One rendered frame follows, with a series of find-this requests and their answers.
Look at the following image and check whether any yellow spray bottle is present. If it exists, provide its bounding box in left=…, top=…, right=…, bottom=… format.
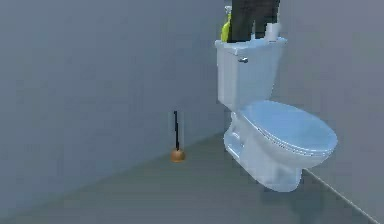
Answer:
left=220, top=5, right=233, bottom=43

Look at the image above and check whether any white toilet paper roll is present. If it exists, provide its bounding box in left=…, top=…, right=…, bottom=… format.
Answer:
left=264, top=22, right=283, bottom=43

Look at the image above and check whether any brown plunger with black handle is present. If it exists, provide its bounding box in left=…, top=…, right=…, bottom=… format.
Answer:
left=170, top=110, right=186, bottom=164

